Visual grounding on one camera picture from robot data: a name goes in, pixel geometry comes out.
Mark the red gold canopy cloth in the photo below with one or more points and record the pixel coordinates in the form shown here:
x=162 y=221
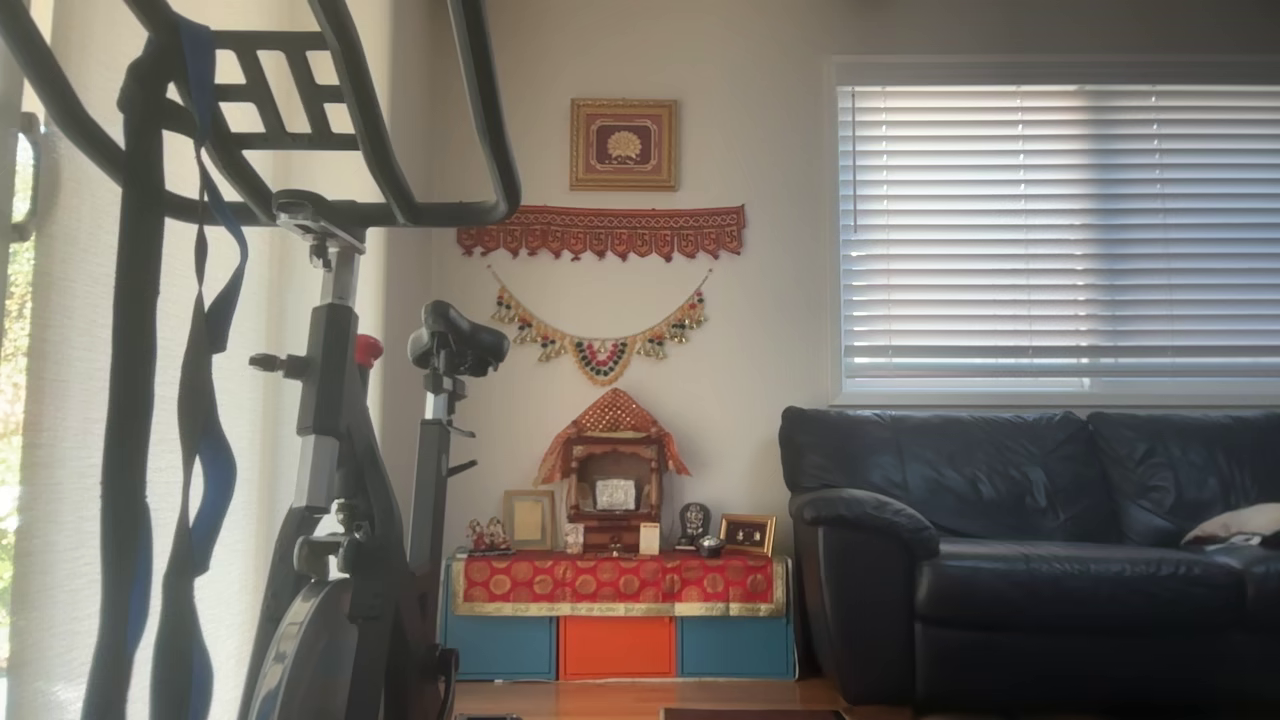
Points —
x=612 y=412

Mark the silver plaque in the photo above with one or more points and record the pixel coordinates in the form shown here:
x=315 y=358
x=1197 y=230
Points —
x=615 y=493

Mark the dark idol statue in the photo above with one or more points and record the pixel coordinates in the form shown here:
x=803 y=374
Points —
x=693 y=522

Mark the small wooden shrine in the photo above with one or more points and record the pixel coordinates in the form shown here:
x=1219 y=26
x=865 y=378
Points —
x=610 y=535

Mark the white card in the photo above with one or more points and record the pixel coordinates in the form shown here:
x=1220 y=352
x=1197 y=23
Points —
x=650 y=539

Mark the small black bowl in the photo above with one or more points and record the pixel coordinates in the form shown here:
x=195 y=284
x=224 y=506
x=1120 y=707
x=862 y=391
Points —
x=710 y=547

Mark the red gold table cloth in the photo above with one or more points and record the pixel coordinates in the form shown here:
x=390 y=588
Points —
x=615 y=582

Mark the small colourful figurines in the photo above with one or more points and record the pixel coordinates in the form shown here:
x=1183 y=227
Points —
x=488 y=536

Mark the orange storage bin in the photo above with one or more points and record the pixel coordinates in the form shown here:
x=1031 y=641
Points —
x=617 y=648

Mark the blind tilt wand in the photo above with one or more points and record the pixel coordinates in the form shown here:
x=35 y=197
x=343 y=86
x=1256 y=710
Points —
x=855 y=160

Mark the blue storage bin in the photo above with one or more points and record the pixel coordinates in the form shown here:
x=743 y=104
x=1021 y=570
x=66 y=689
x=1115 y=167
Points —
x=500 y=648
x=735 y=648

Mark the black exercise bike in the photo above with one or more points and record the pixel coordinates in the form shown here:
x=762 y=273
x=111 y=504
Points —
x=330 y=380

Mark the black leather sofa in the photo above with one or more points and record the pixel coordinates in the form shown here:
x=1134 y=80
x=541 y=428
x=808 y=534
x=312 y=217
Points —
x=1000 y=590

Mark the white window blinds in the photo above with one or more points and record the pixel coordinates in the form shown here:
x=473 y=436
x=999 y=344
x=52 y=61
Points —
x=1050 y=230

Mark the white window curtain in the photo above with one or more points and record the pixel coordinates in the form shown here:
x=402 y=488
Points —
x=70 y=300

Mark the white cushion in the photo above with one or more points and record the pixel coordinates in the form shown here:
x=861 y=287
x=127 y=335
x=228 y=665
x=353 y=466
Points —
x=1240 y=522

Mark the beaded garland wall hanging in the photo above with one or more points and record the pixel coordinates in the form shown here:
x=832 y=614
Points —
x=600 y=358

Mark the red embroidered wall hanging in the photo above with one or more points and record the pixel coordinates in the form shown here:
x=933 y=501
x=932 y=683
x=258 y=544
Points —
x=600 y=230

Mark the beige picture frame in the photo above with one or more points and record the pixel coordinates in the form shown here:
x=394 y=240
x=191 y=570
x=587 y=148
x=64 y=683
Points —
x=528 y=518

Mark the small gold picture frame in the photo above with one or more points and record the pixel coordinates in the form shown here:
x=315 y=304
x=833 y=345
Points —
x=747 y=535

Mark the gold framed wall picture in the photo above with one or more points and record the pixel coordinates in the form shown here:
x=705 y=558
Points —
x=624 y=145

